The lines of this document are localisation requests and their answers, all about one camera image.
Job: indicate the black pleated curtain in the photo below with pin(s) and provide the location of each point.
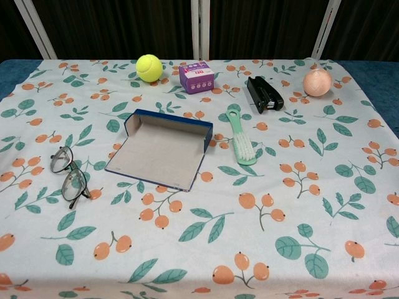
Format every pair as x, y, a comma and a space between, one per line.
118, 28

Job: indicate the white upright frame post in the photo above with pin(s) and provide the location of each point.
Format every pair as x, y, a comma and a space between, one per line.
200, 28

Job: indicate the black eyeglasses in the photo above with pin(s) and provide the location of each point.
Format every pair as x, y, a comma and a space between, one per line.
60, 160

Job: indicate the floral orange fruit tablecloth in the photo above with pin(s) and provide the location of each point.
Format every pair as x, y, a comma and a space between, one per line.
218, 224

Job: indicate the black stapler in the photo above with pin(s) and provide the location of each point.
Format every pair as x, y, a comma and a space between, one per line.
263, 93

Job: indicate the peach coloured ball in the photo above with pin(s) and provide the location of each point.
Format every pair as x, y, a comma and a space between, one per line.
317, 82

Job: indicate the blue cardboard glasses case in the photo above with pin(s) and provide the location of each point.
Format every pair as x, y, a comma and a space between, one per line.
156, 155

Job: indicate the small purple cardboard box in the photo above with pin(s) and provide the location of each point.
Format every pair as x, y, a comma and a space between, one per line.
196, 79

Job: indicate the white slanted frame post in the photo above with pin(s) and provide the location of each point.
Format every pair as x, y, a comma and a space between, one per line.
35, 28
325, 28

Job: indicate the yellow tennis ball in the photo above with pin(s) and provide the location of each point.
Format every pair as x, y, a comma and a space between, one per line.
149, 68

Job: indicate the green scrubbing brush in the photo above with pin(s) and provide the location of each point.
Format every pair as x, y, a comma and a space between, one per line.
244, 149

